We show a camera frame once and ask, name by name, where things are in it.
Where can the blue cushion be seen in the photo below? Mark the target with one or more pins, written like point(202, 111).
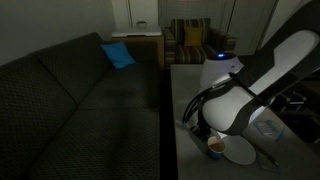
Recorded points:
point(118, 54)

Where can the metal spoon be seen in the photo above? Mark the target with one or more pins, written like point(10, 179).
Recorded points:
point(265, 153)

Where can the blue Twinings tea sachet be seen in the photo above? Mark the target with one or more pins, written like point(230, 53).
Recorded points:
point(270, 129)

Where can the yellow cushion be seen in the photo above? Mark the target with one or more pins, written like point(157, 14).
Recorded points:
point(193, 36)

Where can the striped armchair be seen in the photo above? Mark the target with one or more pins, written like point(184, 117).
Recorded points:
point(213, 41)

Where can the white top side table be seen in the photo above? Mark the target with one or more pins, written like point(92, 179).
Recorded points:
point(149, 34)

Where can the white plate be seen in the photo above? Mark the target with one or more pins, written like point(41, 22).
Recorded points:
point(239, 150)

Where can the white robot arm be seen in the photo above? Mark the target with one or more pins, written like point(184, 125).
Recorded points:
point(291, 54)

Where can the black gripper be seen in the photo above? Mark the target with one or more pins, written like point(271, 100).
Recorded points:
point(201, 130)

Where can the dark grey sofa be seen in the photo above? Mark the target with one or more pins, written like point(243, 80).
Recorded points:
point(66, 113)

